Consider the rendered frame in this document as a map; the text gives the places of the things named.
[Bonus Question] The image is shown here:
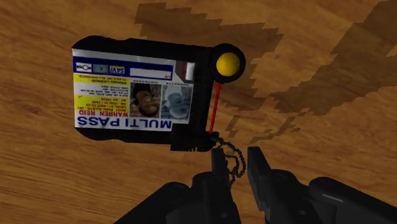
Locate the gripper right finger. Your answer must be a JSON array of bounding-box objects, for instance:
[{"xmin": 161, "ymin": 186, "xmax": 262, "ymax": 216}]
[{"xmin": 246, "ymin": 146, "xmax": 397, "ymax": 224}]

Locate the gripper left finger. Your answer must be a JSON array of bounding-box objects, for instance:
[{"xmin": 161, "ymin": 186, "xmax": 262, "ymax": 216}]
[{"xmin": 114, "ymin": 147, "xmax": 242, "ymax": 224}]

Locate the black identity card holder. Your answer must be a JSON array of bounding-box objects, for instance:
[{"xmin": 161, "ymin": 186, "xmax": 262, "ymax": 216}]
[{"xmin": 71, "ymin": 35, "xmax": 247, "ymax": 189}]

